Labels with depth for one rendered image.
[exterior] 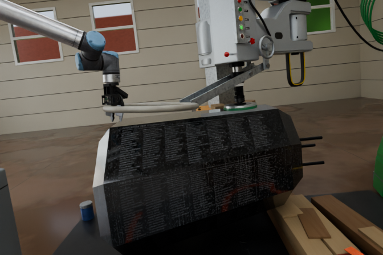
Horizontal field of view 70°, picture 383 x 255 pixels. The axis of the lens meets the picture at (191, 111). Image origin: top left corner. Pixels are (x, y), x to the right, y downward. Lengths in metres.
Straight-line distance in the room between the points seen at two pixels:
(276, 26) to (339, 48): 6.87
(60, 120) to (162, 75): 3.18
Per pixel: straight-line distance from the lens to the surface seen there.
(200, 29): 2.42
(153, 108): 1.19
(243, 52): 1.71
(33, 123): 8.97
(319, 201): 2.29
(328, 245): 1.63
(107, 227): 1.59
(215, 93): 1.60
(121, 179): 1.46
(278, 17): 2.04
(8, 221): 1.16
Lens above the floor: 1.09
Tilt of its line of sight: 7 degrees down
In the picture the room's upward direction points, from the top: 6 degrees counter-clockwise
